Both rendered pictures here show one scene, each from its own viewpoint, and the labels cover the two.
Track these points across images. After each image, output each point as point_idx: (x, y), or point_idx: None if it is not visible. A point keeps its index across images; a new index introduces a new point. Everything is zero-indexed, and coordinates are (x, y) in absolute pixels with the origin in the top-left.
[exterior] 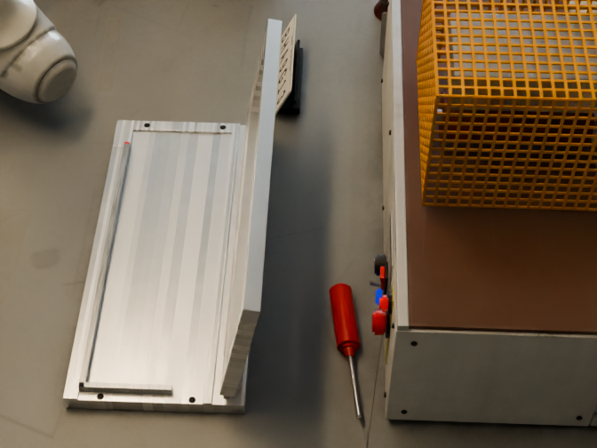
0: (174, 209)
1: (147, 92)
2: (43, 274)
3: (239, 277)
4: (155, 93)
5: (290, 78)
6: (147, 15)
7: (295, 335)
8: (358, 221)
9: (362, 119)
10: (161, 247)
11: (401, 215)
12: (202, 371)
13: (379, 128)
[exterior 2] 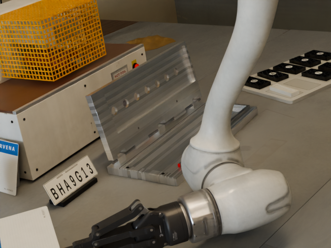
0: (176, 145)
1: (148, 201)
2: (248, 144)
3: (173, 95)
4: (144, 199)
5: (81, 160)
6: None
7: None
8: None
9: (59, 172)
10: (191, 136)
11: (113, 58)
12: (202, 108)
13: (57, 169)
